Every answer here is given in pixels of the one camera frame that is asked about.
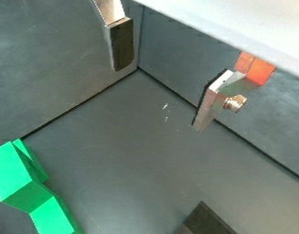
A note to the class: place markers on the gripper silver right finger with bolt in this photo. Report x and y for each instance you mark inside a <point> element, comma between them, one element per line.
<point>224,92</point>

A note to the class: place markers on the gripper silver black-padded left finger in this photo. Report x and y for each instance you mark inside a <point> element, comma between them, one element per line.
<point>118,26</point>

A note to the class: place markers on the black angle bracket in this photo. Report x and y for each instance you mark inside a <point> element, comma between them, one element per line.
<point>204,221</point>

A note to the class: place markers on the green zigzag block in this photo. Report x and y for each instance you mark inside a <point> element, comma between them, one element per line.
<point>25,192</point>

